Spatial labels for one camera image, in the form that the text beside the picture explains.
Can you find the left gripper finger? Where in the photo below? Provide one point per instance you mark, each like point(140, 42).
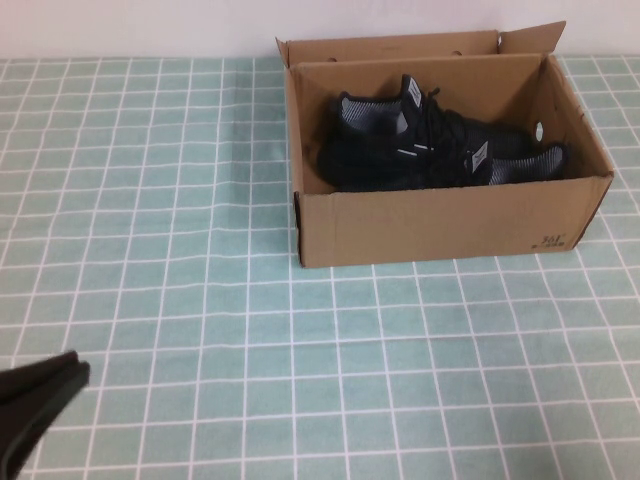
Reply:
point(45, 415)
point(40, 375)

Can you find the black knit sneaker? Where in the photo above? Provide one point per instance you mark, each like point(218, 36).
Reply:
point(380, 170)
point(435, 120)

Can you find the brown cardboard shoe box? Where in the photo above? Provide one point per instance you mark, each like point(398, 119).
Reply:
point(450, 235)

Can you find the green white checked tablecloth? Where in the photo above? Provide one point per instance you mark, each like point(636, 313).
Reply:
point(350, 375)

